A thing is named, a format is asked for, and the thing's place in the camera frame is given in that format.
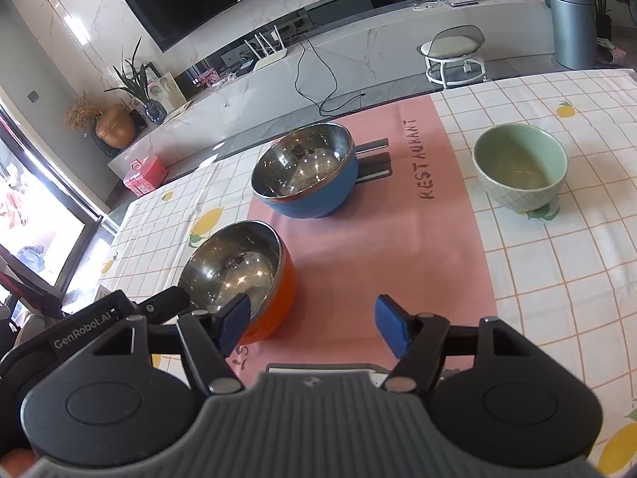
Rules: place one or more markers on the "blue steel bowl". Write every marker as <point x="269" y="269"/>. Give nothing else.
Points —
<point x="318" y="199"/>

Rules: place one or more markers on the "orange steel bowl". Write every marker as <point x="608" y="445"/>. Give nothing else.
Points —
<point x="278" y="308"/>

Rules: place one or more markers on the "white router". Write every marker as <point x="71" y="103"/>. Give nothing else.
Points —
<point x="271" y="62"/>

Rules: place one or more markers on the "pink patterned card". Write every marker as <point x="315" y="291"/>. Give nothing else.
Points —
<point x="208" y="78"/>

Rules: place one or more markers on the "sliding glass door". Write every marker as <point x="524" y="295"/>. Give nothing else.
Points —
<point x="45" y="209"/>

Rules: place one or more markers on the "pink storage box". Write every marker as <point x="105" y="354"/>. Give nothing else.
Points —
<point x="147" y="174"/>

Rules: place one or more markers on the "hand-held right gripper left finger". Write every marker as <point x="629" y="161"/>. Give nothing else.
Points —
<point x="234" y="326"/>

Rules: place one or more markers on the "green ceramic bowl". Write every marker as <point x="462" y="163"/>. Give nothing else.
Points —
<point x="522" y="194"/>

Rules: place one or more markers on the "white round stool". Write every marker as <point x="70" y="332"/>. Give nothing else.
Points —
<point x="450" y="47"/>

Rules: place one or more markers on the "brown round vase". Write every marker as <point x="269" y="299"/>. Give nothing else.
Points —
<point x="117" y="127"/>

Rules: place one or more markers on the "closed laptop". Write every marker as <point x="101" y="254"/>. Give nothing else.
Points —
<point x="463" y="1"/>

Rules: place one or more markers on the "person's left forearm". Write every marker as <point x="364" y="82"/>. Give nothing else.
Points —
<point x="15" y="463"/>

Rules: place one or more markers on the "yellow dried flowers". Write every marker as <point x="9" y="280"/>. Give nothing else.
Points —
<point x="82" y="112"/>

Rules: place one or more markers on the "pink table mat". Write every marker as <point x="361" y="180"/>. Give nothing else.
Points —
<point x="398" y="259"/>

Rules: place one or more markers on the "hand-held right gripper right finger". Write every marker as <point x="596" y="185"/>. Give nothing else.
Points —
<point x="390" y="326"/>

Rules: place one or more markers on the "white marble tv console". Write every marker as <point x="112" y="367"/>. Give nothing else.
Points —
<point x="398" y="55"/>

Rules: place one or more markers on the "grey trash can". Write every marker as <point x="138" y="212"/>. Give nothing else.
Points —
<point x="572" y="30"/>

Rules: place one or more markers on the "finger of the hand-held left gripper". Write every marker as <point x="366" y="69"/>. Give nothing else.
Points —
<point x="166" y="303"/>

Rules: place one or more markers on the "green plant in blue vase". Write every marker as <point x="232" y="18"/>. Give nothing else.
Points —
<point x="155" y="109"/>

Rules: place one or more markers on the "white photo frame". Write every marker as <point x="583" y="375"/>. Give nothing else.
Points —
<point x="166" y="89"/>

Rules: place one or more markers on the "long-leaf potted plant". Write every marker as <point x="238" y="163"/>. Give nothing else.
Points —
<point x="603" y="27"/>

